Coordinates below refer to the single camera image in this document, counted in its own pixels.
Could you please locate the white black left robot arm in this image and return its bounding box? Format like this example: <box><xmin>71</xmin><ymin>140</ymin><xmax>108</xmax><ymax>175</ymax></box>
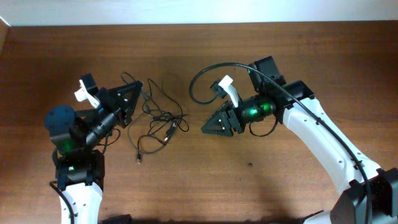
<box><xmin>45</xmin><ymin>80</ymin><xmax>143</xmax><ymax>223</ymax></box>

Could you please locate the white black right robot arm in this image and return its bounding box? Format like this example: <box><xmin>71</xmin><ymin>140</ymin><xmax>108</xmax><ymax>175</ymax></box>
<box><xmin>201</xmin><ymin>57</ymin><xmax>397</xmax><ymax>223</ymax></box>

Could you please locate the black USB cable thick plug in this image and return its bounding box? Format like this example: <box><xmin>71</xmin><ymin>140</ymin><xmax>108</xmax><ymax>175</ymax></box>
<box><xmin>120</xmin><ymin>71</ymin><xmax>170</xmax><ymax>164</ymax></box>

